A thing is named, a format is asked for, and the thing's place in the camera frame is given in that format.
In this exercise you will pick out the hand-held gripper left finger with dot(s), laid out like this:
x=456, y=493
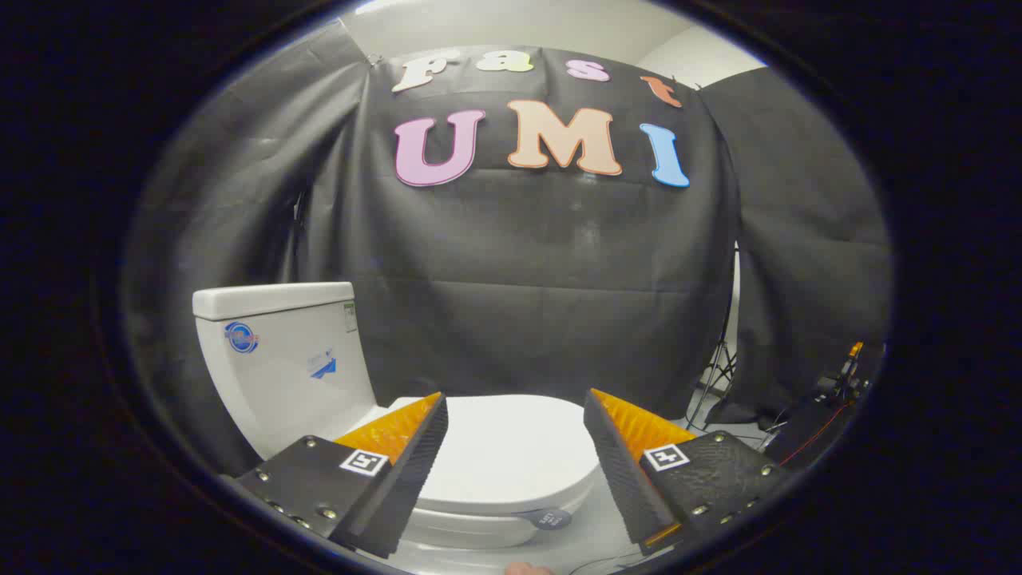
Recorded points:
x=415, y=471

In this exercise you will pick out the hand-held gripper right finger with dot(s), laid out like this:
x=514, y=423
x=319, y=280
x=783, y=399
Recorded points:
x=619, y=471

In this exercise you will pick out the dark grey lid pull tab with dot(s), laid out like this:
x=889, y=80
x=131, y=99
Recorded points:
x=547, y=519

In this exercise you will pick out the white toilet lid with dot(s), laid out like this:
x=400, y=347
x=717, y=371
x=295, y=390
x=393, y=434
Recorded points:
x=511, y=447

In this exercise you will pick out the white toilet seat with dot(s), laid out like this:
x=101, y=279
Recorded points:
x=447, y=505

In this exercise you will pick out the white toilet bowl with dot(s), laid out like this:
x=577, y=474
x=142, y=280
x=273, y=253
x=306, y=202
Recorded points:
x=479, y=533

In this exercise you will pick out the white toilet tank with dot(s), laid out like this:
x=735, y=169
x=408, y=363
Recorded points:
x=287, y=375

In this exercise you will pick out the white toilet tank cover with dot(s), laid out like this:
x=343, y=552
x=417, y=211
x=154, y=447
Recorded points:
x=271, y=299

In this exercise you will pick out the dark equipment with orange clamp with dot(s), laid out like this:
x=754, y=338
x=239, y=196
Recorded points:
x=822, y=415

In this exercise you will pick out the black backdrop cloth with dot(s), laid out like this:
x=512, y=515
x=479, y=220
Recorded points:
x=519, y=279

